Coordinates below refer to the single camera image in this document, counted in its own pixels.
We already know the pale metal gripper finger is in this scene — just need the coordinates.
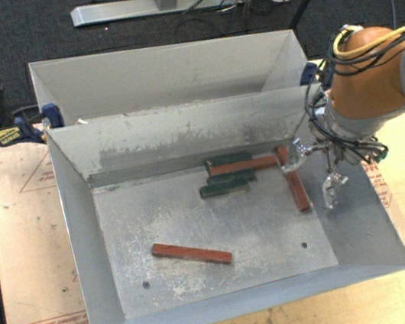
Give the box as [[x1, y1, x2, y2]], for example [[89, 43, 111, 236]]
[[275, 137, 313, 176], [318, 170, 355, 211]]

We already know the red-brown flat block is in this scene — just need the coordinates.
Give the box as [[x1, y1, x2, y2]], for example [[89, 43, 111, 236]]
[[274, 141, 313, 216], [150, 230, 235, 279], [206, 154, 280, 180]]

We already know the dark green flat block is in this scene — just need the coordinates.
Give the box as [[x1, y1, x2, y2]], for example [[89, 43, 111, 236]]
[[204, 166, 259, 191], [204, 149, 254, 170], [198, 177, 252, 202]]

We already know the grey metal bin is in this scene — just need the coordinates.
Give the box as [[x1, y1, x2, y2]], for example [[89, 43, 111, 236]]
[[28, 2, 405, 324]]

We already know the brown cardboard board, red print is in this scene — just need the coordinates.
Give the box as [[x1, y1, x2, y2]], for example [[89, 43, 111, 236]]
[[0, 60, 405, 324]]

